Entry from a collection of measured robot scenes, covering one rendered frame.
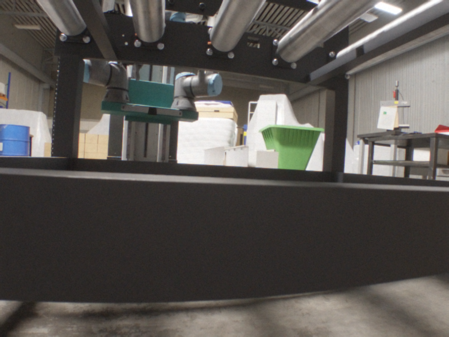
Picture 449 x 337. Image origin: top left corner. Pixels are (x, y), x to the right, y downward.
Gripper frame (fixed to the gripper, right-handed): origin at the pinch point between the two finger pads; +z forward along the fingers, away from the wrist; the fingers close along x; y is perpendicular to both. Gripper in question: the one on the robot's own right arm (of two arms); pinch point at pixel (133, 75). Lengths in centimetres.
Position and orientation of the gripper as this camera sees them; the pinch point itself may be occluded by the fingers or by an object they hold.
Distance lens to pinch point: 138.6
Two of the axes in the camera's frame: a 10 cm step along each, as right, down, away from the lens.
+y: -4.9, 3.4, 8.1
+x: -8.4, 0.9, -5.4
